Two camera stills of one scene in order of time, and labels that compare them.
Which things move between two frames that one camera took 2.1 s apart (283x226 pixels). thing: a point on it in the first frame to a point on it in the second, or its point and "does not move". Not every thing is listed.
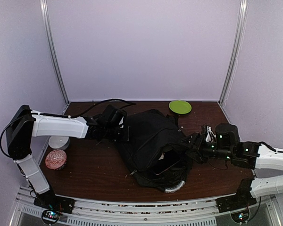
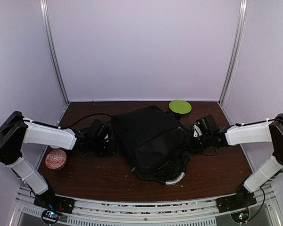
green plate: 180,107 does not move
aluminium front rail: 89,212 does not move
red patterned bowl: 55,159 does not move
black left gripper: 123,138 to 112,150
